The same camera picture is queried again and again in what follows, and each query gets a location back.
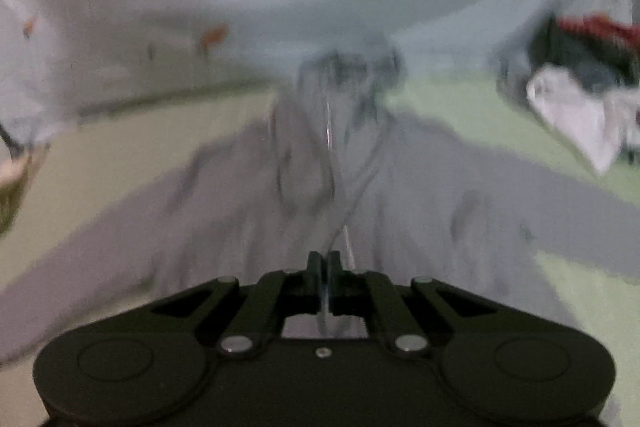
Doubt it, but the grey hoodie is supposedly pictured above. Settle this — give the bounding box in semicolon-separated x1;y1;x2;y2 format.
0;42;640;365

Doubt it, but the dark cloth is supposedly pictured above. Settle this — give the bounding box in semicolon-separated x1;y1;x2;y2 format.
500;14;640;108

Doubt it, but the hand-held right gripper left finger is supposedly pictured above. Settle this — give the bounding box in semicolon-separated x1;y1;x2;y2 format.
150;251;324;355

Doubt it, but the red cloth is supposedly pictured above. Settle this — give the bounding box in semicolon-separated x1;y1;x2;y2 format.
557;13;640;42

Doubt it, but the white cloth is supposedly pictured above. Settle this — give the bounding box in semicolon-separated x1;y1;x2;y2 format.
526;63;640;175

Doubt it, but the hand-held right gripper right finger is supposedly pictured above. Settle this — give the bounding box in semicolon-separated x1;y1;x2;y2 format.
327;251;493;353

